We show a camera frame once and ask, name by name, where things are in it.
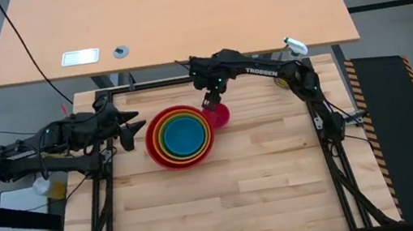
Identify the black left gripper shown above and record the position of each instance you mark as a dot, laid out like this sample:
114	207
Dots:
108	119

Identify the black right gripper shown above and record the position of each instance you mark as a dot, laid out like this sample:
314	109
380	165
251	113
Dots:
216	85

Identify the small pink plastic bowl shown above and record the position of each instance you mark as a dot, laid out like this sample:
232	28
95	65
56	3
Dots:
222	116

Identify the large red plastic bowl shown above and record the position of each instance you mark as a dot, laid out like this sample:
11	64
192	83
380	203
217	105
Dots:
149	145

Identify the orange plastic bowl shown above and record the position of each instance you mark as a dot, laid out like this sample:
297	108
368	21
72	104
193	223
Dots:
155	143

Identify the green plastic bowl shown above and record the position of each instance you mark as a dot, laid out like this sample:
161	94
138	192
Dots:
160	141

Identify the blue plastic bowl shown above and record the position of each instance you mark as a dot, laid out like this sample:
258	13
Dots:
184	137

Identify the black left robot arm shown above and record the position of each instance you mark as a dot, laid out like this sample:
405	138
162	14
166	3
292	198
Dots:
51	149

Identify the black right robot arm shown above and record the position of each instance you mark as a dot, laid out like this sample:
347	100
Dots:
278	72

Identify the yellow bottle with white cap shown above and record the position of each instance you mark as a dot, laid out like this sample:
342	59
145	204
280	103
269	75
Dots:
55	190

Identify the light wooden desk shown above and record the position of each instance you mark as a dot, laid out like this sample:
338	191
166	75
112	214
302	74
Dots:
182	8

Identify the clear spray bottle white trigger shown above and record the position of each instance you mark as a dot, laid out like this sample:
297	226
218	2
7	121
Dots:
296	45

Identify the white flat board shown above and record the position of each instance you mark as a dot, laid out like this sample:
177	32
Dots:
19	209

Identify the black mat with hazard stripes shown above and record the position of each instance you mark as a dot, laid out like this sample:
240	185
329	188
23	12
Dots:
407	167

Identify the black aluminium table frame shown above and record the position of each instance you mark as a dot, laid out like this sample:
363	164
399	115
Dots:
152	84

